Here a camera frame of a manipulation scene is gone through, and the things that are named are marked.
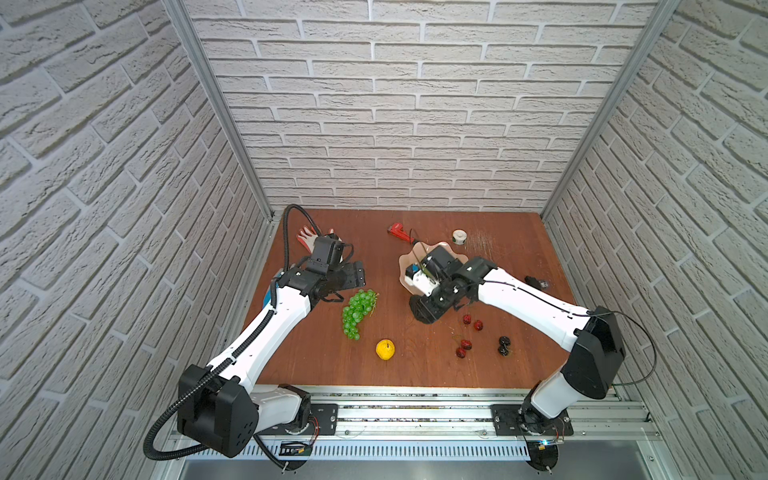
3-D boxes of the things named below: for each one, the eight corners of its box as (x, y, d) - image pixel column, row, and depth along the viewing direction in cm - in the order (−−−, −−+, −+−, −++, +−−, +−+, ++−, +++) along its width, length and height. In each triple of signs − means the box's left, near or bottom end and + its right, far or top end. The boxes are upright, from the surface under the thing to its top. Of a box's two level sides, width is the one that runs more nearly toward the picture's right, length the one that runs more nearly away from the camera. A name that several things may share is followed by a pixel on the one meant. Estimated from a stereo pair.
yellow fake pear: (383, 363, 85) (383, 357, 80) (375, 350, 87) (374, 344, 83) (396, 354, 86) (396, 348, 82) (387, 342, 89) (387, 335, 84)
